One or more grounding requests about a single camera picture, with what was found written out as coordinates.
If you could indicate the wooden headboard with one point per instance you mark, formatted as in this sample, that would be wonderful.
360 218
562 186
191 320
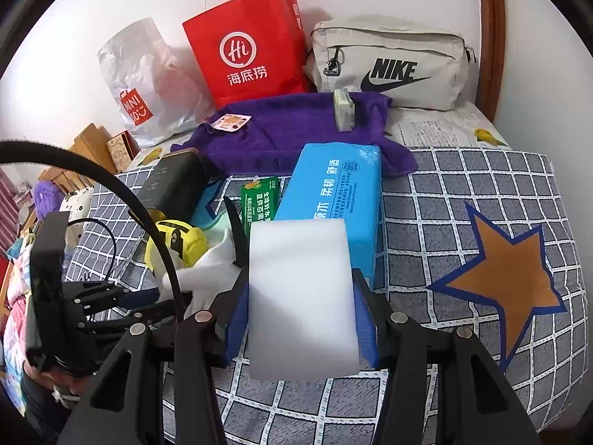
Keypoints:
493 32

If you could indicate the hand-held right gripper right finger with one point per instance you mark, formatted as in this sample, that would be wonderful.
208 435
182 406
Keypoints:
367 324

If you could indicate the beige waist bag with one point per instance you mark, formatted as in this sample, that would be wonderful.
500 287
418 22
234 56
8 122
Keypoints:
394 51

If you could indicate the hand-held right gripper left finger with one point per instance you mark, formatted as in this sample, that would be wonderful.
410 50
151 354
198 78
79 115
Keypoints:
235 320

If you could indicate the white spotted plush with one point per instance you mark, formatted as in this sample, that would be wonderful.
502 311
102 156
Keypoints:
78 204

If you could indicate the yellow and black plush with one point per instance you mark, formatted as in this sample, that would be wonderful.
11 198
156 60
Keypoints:
187 241

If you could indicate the grey checkered blanket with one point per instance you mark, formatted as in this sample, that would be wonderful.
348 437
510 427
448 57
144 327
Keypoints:
440 194

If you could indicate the green and white box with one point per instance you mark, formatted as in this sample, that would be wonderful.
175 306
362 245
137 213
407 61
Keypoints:
301 287

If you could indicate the purple towel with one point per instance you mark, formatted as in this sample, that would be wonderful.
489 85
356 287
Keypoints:
287 130

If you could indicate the silver plastic bag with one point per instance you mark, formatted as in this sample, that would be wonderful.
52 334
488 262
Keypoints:
139 74

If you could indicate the black and gold box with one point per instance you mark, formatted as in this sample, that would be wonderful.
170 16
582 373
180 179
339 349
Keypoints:
173 185

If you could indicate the white packaging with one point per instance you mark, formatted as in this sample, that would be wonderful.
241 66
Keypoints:
213 269

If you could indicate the wooden furniture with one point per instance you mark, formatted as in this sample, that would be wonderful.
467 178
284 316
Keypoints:
92 143

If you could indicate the small sticker card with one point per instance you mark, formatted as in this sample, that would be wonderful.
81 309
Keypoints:
230 123

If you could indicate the green packet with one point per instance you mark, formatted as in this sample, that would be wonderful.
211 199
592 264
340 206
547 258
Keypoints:
259 204

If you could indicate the red paper bag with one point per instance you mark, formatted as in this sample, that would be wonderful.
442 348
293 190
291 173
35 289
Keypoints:
245 55

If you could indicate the small grey-green pack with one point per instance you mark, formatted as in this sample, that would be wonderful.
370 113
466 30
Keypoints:
343 111

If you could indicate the blue tissue pack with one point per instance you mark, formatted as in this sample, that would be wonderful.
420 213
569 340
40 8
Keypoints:
324 185

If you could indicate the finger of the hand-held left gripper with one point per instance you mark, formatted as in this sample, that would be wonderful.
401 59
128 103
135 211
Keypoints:
153 313
134 296

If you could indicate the small patterned box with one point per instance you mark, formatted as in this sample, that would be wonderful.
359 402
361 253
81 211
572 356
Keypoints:
121 150

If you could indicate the purple fluffy toy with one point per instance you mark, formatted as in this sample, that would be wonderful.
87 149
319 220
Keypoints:
44 197

